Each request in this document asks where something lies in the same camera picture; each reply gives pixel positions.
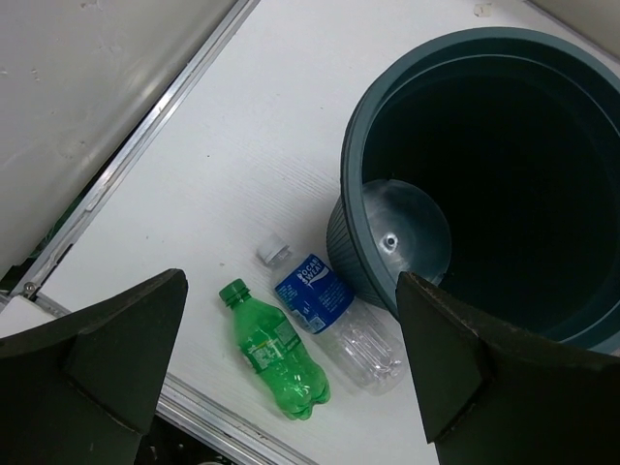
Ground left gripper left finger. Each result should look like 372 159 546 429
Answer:
1 268 188 464

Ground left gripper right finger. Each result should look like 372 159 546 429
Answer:
396 273 619 464

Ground green plastic soda bottle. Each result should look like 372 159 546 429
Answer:
219 279 330 420

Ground dark teal plastic bin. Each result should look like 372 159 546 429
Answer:
326 27 619 354

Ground Pocari Sweat clear bottle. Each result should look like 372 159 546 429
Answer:
257 234 405 395

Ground aluminium frame rail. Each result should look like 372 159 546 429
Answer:
1 1 255 304

